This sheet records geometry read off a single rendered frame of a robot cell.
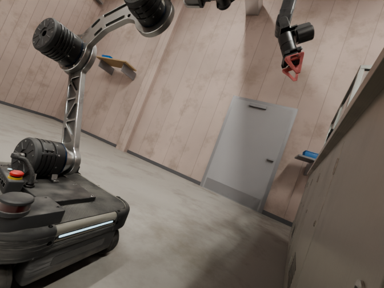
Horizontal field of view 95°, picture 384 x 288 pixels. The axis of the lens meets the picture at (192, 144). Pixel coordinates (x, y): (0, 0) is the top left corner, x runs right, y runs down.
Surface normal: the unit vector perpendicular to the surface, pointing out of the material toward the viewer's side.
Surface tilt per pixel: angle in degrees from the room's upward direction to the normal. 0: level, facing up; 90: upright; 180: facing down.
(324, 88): 90
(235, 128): 90
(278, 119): 90
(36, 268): 90
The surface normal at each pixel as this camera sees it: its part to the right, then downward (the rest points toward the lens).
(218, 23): -0.35, -0.18
